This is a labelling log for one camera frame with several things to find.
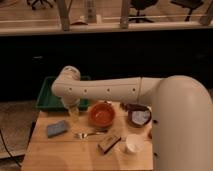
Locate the wooden brush block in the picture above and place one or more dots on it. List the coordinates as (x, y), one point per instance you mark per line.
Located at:
(109, 141)

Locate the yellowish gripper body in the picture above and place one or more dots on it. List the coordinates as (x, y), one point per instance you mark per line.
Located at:
(74, 113)

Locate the black office chair left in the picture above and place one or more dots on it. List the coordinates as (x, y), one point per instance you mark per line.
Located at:
(42, 3)

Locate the blue sponge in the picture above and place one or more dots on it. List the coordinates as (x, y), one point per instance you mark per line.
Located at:
(56, 129)

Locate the dark brown cloth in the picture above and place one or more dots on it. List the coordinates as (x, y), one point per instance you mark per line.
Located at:
(130, 107)

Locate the metal fork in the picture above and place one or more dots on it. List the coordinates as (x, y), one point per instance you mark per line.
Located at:
(84, 135)

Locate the yellow apple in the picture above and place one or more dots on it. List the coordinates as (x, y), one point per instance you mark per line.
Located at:
(150, 134)

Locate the dark bowl with grey cloth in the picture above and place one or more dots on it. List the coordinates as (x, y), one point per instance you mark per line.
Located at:
(139, 116)

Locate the green plastic tray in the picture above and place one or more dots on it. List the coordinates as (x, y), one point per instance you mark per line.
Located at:
(46, 100)

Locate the black office chair right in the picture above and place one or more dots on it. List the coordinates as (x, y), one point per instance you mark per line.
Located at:
(190, 4)

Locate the orange pan with white handle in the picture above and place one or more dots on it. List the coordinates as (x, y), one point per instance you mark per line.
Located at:
(101, 114)

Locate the white cup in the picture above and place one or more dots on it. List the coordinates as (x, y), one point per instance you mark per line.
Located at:
(133, 144)

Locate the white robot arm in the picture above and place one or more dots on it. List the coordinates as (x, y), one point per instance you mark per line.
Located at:
(182, 113)

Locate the black office chair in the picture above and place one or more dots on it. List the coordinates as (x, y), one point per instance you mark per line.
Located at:
(139, 5)
(190, 4)
(42, 3)

